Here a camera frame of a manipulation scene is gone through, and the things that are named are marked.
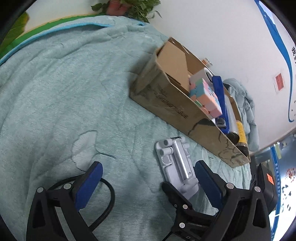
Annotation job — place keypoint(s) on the silver metal canister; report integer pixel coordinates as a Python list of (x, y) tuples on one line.
[(232, 111)]

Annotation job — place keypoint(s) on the blue wall decal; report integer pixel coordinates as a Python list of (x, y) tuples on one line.
[(284, 53)]

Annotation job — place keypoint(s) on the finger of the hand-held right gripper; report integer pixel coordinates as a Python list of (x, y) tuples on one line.
[(177, 197)]

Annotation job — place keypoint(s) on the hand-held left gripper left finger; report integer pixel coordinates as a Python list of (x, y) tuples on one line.
[(89, 185)]

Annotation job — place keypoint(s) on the glass jar with orange label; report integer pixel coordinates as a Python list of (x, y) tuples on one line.
[(207, 62)]

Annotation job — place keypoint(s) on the glass door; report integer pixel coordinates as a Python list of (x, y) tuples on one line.
[(286, 166)]

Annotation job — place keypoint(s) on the large leaf green plant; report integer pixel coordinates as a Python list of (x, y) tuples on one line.
[(16, 27)]

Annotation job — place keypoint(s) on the brown cardboard box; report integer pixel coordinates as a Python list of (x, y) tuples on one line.
[(166, 102)]

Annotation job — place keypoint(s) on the grey folding phone stand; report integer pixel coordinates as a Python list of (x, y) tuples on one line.
[(178, 162)]

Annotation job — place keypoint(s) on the white tape roll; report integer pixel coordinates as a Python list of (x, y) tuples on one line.
[(203, 74)]

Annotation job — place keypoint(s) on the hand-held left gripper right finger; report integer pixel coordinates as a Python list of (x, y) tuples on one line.
[(210, 185)]

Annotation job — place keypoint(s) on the teal quilted blanket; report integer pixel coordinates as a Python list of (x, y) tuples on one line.
[(57, 92)]

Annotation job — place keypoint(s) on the light blue puffer jacket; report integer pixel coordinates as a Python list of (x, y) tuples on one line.
[(245, 102)]

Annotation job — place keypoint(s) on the red wall sign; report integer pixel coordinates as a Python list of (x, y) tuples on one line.
[(279, 82)]

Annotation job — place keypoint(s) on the green mat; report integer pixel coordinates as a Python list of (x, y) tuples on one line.
[(46, 25)]

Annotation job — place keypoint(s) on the potted green plant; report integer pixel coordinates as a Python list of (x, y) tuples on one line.
[(115, 7)]

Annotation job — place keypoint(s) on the yellow label jar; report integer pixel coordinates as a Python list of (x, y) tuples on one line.
[(241, 132)]

